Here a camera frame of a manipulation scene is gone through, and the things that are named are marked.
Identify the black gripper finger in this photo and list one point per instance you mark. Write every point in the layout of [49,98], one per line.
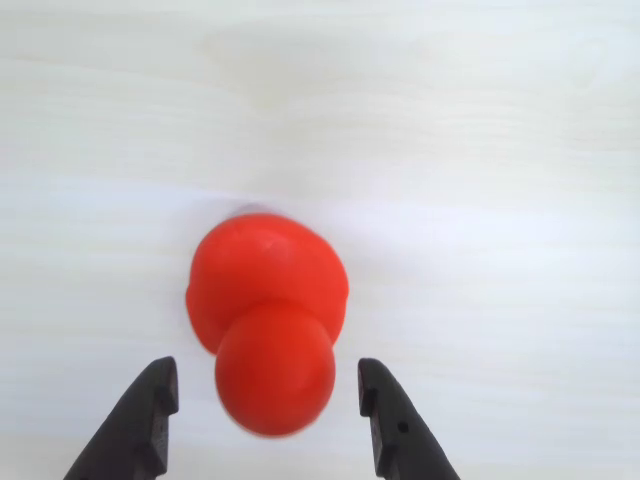
[400,440]
[135,425]

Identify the red rubber duck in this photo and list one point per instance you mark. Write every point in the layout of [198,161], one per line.
[270,310]

